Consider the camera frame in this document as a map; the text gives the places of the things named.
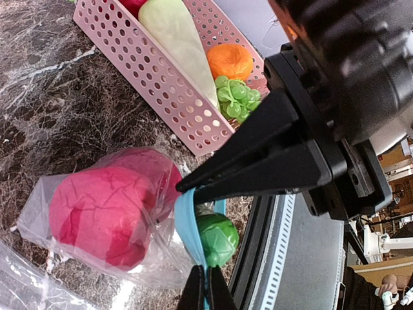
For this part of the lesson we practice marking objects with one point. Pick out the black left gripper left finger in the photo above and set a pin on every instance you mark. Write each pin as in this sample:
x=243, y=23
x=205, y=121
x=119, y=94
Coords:
x=193, y=294

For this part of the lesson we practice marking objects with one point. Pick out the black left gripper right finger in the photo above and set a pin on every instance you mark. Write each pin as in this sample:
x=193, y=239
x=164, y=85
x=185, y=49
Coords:
x=218, y=295

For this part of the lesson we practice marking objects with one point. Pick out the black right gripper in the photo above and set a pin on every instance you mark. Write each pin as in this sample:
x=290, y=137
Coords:
x=336, y=178

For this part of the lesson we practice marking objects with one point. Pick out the small green cucumber toy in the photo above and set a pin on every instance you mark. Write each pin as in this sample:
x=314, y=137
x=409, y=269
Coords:
x=219, y=238

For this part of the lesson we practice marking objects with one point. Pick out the clear zip bag blue zipper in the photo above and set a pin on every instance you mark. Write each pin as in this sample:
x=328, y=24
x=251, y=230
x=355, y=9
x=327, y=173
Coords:
x=174, y=248

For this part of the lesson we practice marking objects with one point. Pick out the pink red fruit toy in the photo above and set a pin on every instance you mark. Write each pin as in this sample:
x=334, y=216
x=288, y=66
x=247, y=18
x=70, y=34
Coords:
x=104, y=213

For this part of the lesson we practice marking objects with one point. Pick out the red apple toy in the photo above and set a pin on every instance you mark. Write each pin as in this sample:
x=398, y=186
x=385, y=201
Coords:
x=160, y=170

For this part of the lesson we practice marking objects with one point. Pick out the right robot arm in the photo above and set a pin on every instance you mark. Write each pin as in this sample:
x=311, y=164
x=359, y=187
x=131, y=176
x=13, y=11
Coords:
x=345, y=75

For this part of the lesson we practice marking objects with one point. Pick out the green grapes toy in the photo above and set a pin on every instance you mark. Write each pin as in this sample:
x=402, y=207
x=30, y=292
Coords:
x=236, y=100

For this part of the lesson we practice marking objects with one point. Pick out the pink plastic basket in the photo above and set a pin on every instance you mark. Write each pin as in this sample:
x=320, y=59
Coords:
x=157, y=78

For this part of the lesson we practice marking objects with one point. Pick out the orange carrot toy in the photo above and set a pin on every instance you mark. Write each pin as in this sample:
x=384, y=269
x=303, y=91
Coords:
x=230, y=60

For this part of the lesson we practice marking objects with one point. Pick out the white radish toy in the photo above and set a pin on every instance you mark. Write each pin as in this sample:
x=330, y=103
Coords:
x=171, y=24

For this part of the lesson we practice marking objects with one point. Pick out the red tomato toy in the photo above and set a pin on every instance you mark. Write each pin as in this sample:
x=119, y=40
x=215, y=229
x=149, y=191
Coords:
x=133, y=5

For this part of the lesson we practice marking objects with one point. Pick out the white slotted cable duct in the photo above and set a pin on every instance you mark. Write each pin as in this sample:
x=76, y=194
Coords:
x=275, y=254

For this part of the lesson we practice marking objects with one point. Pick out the black front rail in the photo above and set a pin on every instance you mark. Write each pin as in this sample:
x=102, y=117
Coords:
x=244, y=275

